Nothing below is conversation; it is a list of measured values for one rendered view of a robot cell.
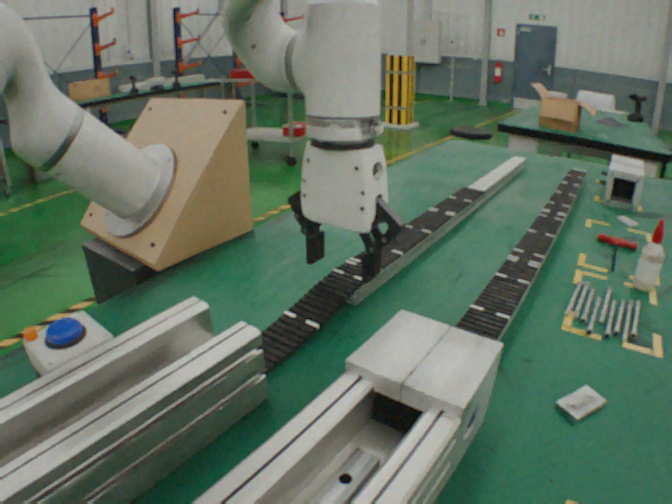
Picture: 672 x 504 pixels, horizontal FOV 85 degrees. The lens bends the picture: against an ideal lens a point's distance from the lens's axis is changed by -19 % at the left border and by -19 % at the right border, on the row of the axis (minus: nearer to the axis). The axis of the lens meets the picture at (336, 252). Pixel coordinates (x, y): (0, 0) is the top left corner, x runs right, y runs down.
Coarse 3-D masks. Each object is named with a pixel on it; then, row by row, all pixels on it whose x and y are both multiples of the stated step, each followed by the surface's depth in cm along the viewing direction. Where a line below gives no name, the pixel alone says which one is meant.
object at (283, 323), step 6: (282, 318) 53; (288, 318) 53; (276, 324) 52; (282, 324) 52; (288, 324) 53; (294, 324) 52; (300, 324) 52; (288, 330) 51; (294, 330) 51; (300, 330) 51; (306, 330) 51; (312, 330) 51; (300, 336) 50; (306, 336) 50
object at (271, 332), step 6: (264, 330) 52; (270, 330) 52; (276, 330) 51; (282, 330) 52; (264, 336) 51; (270, 336) 51; (276, 336) 50; (282, 336) 51; (288, 336) 50; (294, 336) 50; (282, 342) 50; (288, 342) 49; (294, 342) 50; (300, 342) 49; (294, 348) 49
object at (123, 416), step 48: (144, 336) 38; (192, 336) 42; (240, 336) 38; (48, 384) 31; (96, 384) 34; (144, 384) 32; (192, 384) 34; (240, 384) 39; (0, 432) 27; (48, 432) 30; (96, 432) 27; (144, 432) 30; (192, 432) 35; (0, 480) 22; (48, 480) 24; (96, 480) 27; (144, 480) 31
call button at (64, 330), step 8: (56, 320) 41; (64, 320) 41; (72, 320) 41; (48, 328) 40; (56, 328) 40; (64, 328) 40; (72, 328) 40; (80, 328) 41; (48, 336) 39; (56, 336) 39; (64, 336) 39; (72, 336) 40
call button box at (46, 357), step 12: (84, 312) 45; (84, 324) 43; (96, 324) 43; (84, 336) 41; (96, 336) 41; (108, 336) 42; (36, 348) 39; (48, 348) 39; (60, 348) 39; (72, 348) 39; (84, 348) 39; (36, 360) 38; (48, 360) 37; (60, 360) 37; (72, 360) 38; (36, 372) 41; (48, 372) 36
